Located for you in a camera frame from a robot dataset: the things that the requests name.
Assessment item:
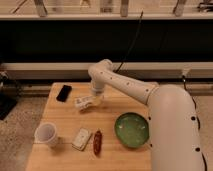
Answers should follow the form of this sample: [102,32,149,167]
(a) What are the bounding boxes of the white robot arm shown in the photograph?
[88,59,207,171]

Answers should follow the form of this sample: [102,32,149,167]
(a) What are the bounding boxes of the black smartphone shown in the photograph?
[56,85,72,102]

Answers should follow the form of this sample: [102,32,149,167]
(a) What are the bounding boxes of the white rectangular box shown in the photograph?
[72,128,92,151]

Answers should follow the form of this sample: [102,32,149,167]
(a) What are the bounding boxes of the red-brown sausage toy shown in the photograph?
[93,130,102,156]

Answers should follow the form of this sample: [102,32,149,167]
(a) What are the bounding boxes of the green bowl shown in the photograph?
[114,112,149,149]

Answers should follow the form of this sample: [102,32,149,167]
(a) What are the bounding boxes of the white plastic cup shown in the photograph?
[34,122,58,148]

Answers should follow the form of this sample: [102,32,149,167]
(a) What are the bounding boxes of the black floor cable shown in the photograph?
[181,75,208,171]

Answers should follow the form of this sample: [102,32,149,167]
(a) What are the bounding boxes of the black hanging cable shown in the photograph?
[114,10,145,74]

